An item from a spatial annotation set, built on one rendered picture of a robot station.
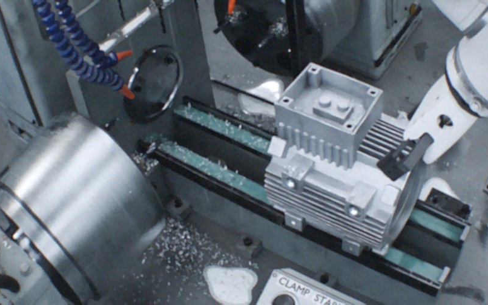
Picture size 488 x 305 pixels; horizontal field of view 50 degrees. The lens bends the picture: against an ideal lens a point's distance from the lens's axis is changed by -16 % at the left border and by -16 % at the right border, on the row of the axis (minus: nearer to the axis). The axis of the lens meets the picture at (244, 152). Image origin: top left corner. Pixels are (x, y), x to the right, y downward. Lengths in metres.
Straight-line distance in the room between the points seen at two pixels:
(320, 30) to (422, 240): 0.42
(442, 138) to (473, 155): 0.65
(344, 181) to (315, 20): 0.35
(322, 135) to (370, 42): 0.55
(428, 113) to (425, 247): 0.44
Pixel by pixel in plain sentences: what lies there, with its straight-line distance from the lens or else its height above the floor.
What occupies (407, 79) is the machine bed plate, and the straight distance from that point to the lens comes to 1.39.
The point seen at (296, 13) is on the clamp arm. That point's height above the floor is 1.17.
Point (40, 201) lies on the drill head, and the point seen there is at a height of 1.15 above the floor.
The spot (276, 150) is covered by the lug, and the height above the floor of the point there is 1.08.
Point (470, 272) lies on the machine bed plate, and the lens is 1.07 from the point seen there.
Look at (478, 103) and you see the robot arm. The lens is 0.55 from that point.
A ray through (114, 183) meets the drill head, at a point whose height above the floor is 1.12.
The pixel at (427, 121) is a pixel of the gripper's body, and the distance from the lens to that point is 0.60.
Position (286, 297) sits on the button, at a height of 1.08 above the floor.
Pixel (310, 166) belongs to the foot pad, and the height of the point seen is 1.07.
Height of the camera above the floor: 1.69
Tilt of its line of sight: 47 degrees down
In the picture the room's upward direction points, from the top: 9 degrees counter-clockwise
